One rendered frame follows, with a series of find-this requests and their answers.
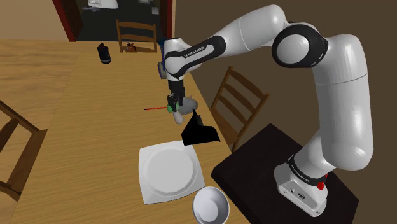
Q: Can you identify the wooden ladder-back chair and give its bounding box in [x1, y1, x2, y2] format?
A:
[209, 65, 270, 153]
[115, 19, 158, 54]
[0, 99, 48, 203]

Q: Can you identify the dark red door frame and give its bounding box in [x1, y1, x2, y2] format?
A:
[52, 0, 176, 43]

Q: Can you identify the white square plate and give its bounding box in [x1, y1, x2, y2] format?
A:
[138, 140, 206, 206]

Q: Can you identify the black robot stand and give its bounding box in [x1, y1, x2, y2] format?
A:
[210, 123, 360, 224]

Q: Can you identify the grey rounded object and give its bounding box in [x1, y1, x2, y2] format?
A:
[179, 95, 199, 116]

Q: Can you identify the wooden table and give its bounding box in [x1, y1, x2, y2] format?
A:
[8, 39, 253, 224]

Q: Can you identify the white bottle with green band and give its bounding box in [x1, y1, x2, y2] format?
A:
[167, 104, 185, 125]

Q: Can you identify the black jar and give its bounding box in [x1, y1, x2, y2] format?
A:
[96, 43, 113, 65]

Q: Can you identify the silver bowl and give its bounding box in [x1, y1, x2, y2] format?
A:
[192, 186, 231, 224]

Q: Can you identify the black angular object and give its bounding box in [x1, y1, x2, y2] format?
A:
[181, 108, 221, 146]

